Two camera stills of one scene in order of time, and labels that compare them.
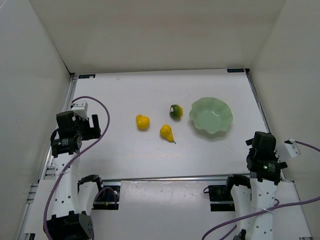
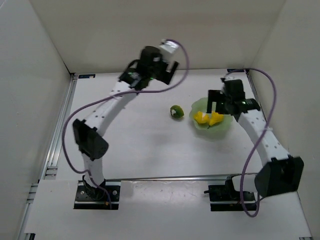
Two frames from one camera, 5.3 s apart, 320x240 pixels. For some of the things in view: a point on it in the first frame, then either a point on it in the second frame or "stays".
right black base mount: [220, 198] stays
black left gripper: [88, 127] to [166, 72]
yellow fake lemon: [142, 122] to [202, 118]
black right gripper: [250, 142] to [217, 95]
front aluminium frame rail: [180, 178] stays
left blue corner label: [86, 76] stays
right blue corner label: [235, 70] stays
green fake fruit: [176, 112] stays
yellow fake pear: [166, 132] to [215, 118]
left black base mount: [106, 199] stays
